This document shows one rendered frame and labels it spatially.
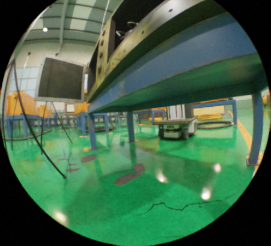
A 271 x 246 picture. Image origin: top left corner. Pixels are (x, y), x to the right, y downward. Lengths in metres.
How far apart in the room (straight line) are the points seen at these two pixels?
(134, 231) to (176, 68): 0.56
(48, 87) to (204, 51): 1.22
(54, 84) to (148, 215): 1.33
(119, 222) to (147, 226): 0.12
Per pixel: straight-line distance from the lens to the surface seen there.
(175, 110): 1.94
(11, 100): 3.75
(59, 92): 1.21
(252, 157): 0.97
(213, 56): 0.19
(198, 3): 0.24
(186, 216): 0.54
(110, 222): 0.53
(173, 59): 0.22
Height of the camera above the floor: 0.46
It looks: 3 degrees up
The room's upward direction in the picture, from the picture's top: 4 degrees counter-clockwise
